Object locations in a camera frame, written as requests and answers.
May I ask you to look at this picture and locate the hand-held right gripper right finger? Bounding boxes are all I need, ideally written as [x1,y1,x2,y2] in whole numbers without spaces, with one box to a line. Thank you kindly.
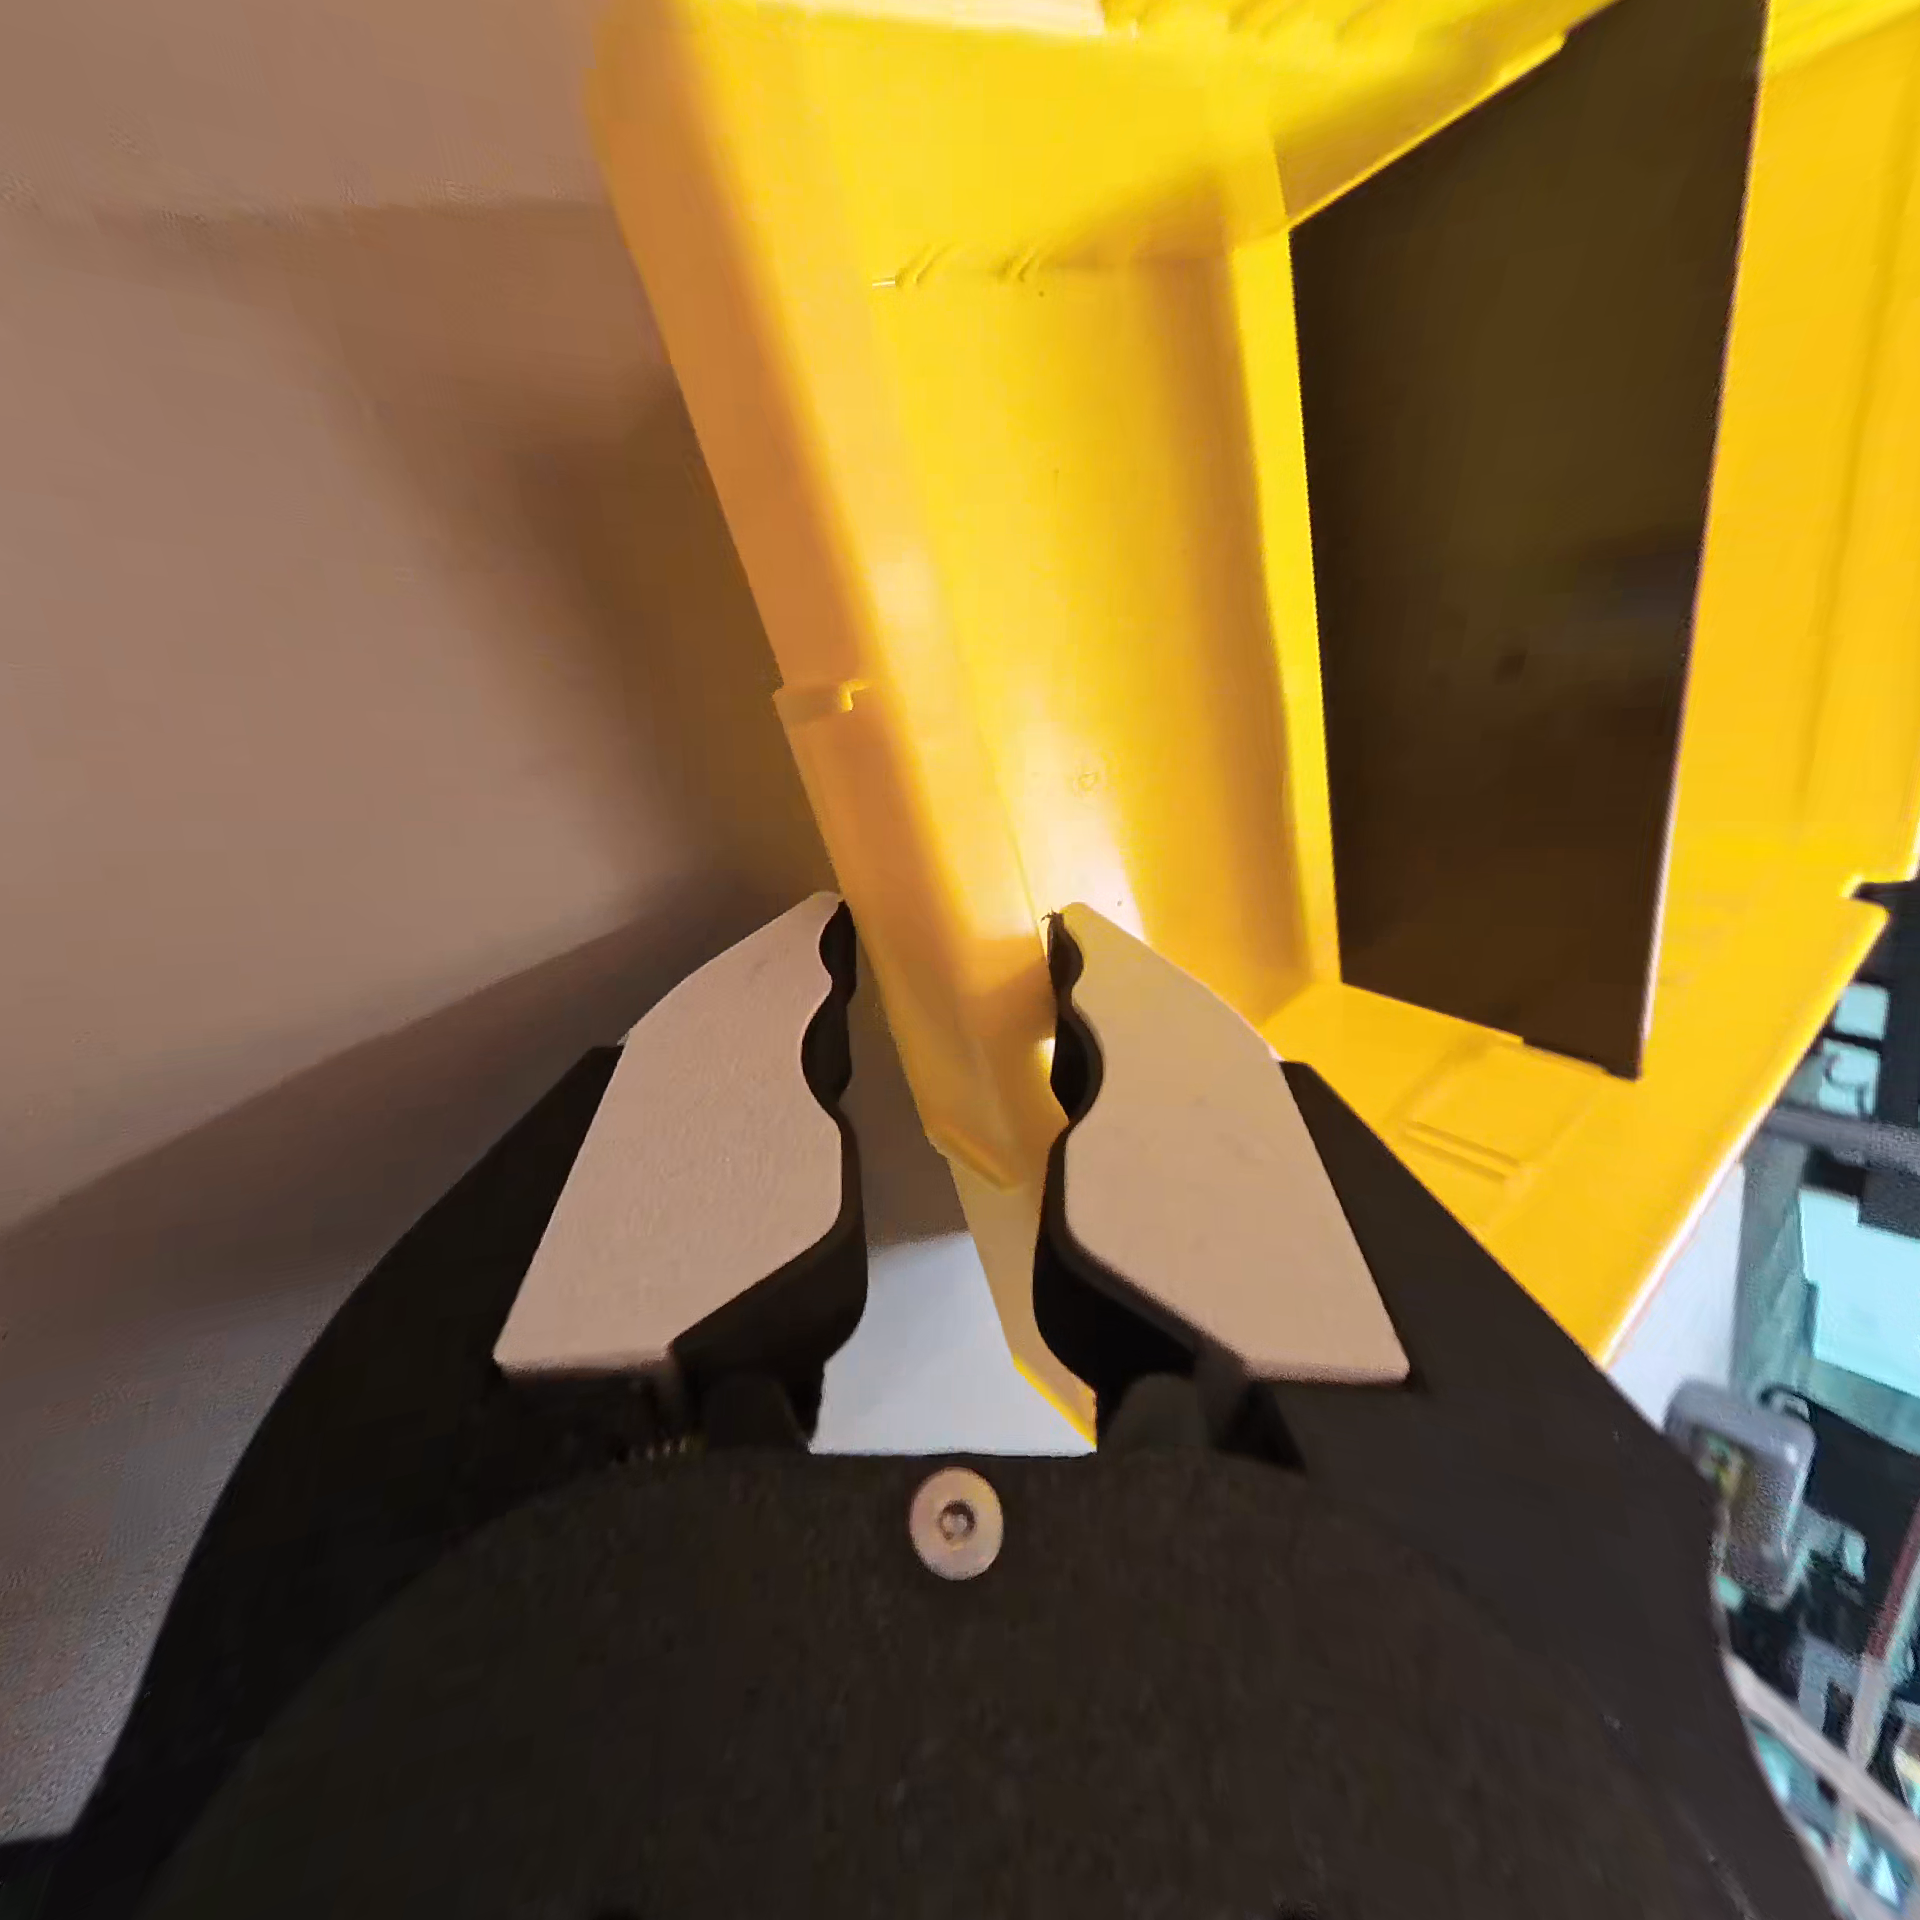
[1031,904,1415,1444]

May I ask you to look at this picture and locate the grey rounded box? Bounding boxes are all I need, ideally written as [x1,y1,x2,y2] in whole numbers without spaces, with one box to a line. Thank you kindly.
[1663,1380,1820,1609]

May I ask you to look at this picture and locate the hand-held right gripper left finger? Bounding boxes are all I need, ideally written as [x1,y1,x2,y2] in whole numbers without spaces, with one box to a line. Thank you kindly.
[490,891,876,1444]

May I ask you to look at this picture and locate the dark bin divider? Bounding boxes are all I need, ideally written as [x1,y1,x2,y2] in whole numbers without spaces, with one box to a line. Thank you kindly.
[1288,0,1777,1087]

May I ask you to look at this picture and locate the yellow plastic bin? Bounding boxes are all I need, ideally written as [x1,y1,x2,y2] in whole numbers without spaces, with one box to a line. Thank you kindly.
[589,0,1920,1449]

